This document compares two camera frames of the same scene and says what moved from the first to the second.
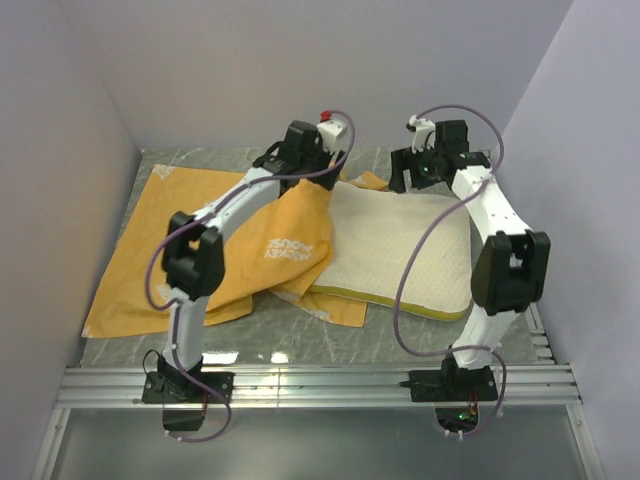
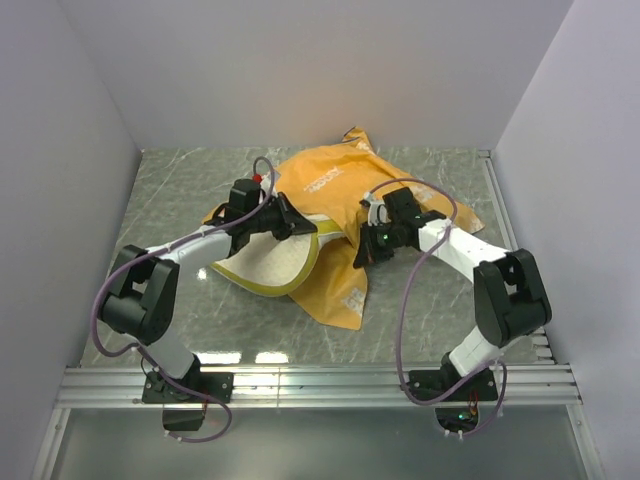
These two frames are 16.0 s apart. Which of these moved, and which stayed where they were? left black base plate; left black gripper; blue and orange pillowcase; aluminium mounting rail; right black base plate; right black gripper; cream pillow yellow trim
Moved: right black gripper; cream pillow yellow trim; blue and orange pillowcase; left black gripper
Stayed: aluminium mounting rail; left black base plate; right black base plate
